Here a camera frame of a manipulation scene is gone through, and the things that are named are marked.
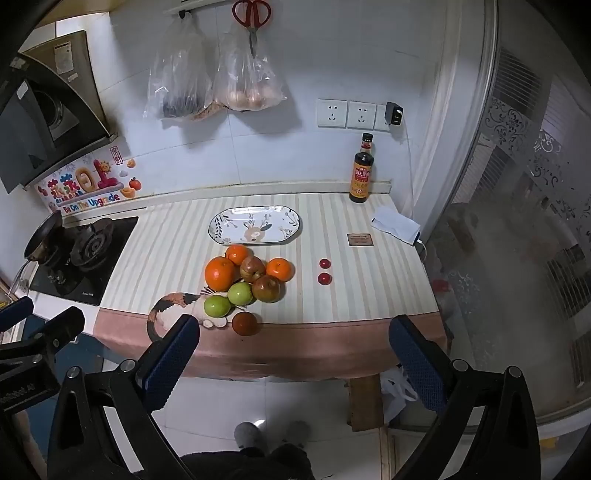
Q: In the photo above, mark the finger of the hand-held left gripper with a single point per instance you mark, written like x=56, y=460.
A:
x=16, y=311
x=60, y=325

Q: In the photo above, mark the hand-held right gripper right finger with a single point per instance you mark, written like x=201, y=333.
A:
x=418, y=364

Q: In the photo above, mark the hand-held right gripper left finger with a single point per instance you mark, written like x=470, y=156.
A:
x=171, y=353

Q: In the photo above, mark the green apple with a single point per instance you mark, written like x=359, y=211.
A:
x=217, y=306
x=240, y=294

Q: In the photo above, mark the dark red tangerine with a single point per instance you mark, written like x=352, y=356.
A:
x=244, y=323

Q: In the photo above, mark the large orange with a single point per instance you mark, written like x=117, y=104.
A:
x=220, y=274

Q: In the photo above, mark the red apple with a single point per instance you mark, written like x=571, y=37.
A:
x=252, y=269
x=267, y=289

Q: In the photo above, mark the small orange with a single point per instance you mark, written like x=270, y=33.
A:
x=238, y=254

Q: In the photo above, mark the medium orange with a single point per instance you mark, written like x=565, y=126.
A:
x=280, y=270

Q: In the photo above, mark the oval patterned ceramic plate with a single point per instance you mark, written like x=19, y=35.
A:
x=277, y=221

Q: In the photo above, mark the white plastic bag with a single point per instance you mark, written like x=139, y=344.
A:
x=397, y=392

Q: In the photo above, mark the wooden stool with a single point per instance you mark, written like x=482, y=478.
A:
x=364, y=401

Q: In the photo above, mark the black gas stove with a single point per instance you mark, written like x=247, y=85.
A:
x=92, y=258

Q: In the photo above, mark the black frying pan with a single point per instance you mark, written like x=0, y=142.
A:
x=41, y=237

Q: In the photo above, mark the striped tablecloth with cat print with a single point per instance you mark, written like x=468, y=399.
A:
x=332, y=304

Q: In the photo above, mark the person's grey slipper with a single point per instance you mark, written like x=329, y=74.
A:
x=249, y=434

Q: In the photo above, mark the person's dark trouser legs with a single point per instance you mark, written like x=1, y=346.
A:
x=249, y=464

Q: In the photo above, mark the small brown card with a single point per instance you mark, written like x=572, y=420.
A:
x=359, y=240

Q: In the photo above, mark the white folded cloth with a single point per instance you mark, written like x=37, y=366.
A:
x=395, y=224

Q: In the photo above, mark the red and orange toys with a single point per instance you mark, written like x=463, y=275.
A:
x=87, y=184

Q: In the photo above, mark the glass sliding door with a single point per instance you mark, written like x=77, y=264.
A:
x=508, y=207

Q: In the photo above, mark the orange canister black lid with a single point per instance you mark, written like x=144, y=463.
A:
x=361, y=180

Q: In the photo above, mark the grey range hood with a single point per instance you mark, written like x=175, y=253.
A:
x=46, y=115

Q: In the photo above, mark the black charger plug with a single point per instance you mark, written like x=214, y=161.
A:
x=394, y=113

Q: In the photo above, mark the clear plastic bag dark contents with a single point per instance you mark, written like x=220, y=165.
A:
x=178, y=78

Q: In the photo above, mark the clear plastic bag with eggs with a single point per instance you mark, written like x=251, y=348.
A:
x=249, y=83

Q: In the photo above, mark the white wall socket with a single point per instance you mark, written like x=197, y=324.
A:
x=381, y=121
x=331, y=113
x=362, y=115

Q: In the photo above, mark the wall hook rail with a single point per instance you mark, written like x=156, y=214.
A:
x=198, y=7

